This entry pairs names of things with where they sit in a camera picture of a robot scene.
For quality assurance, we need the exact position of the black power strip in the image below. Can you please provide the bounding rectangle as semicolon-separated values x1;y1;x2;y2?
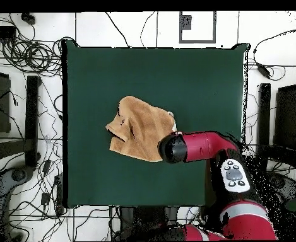
54;173;65;215

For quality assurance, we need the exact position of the grey caster leg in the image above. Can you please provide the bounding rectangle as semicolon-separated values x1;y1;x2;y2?
0;164;35;241
263;170;296;201

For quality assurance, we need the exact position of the dark green table cloth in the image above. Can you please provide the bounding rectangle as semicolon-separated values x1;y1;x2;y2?
61;40;251;209

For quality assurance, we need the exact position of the small black floor object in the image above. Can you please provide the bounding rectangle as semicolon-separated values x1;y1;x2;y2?
21;12;37;25

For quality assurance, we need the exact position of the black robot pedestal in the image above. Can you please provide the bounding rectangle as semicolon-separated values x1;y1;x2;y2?
118;206;186;241

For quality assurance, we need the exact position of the grey square floor frame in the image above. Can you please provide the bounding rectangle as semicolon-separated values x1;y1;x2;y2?
179;11;216;44

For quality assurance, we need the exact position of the coiled black cable bundle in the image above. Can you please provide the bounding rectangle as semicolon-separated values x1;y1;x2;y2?
1;37;62;76

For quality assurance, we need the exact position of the black power adapter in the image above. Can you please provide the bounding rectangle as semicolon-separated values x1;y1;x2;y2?
256;62;272;78

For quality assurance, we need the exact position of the tan terry towel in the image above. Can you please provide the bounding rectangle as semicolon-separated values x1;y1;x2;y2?
105;95;177;163

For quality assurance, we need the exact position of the black flat box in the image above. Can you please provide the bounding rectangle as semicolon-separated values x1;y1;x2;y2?
0;26;16;41

